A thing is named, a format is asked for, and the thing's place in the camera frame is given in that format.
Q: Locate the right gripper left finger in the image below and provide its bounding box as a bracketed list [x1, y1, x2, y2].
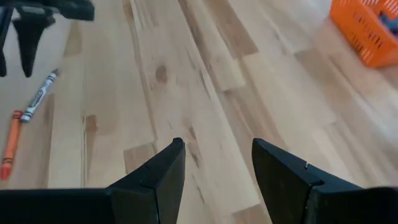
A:
[0, 137, 187, 224]

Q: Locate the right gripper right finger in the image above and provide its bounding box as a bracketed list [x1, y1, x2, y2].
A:
[251, 138, 398, 224]

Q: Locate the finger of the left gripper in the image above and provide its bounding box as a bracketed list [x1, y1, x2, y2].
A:
[11, 6, 57, 78]
[0, 6, 14, 78]

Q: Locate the blue crayon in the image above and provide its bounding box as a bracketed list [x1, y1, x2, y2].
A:
[378, 11, 398, 39]

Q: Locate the gray crayon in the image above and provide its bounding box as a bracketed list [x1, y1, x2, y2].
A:
[19, 68, 60, 123]

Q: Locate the orange crayon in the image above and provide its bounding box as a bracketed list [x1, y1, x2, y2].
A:
[0, 110, 24, 182]

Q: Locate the orange plastic basket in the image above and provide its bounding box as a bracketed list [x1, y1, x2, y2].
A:
[328, 0, 398, 69]

